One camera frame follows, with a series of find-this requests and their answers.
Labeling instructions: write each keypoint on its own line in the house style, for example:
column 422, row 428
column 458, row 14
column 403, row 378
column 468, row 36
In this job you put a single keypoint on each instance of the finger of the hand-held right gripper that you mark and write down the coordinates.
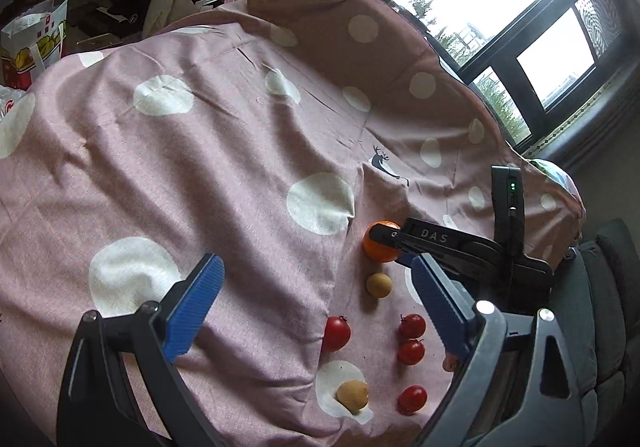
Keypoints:
column 387, row 237
column 406, row 259

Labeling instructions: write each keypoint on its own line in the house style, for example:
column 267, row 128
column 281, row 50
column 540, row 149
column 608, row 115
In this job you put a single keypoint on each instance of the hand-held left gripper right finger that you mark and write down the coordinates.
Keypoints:
column 442, row 307

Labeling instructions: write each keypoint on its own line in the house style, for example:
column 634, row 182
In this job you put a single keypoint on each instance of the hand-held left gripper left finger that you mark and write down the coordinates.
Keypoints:
column 192, row 307

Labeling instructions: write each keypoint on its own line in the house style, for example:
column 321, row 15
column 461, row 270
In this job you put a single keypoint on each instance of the orange mandarin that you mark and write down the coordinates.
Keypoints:
column 375, row 252

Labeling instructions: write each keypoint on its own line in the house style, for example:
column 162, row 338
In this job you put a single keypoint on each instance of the round tan longan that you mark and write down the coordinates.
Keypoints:
column 378, row 285

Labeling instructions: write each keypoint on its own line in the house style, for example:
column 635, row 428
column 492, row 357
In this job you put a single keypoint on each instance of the lumpy tan longan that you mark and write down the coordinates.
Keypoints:
column 352, row 394

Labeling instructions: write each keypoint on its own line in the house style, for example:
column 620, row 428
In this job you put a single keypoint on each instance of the light blue cloth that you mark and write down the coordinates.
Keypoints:
column 557, row 179

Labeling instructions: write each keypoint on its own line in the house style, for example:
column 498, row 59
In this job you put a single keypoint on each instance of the pink polka dot blanket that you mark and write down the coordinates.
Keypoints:
column 200, row 152

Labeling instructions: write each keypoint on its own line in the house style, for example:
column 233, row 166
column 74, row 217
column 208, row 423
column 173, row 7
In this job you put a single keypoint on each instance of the black framed window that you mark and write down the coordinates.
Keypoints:
column 530, row 37

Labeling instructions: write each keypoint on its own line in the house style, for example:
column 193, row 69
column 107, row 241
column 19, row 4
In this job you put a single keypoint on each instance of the printed paper bag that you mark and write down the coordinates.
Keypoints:
column 35, row 42

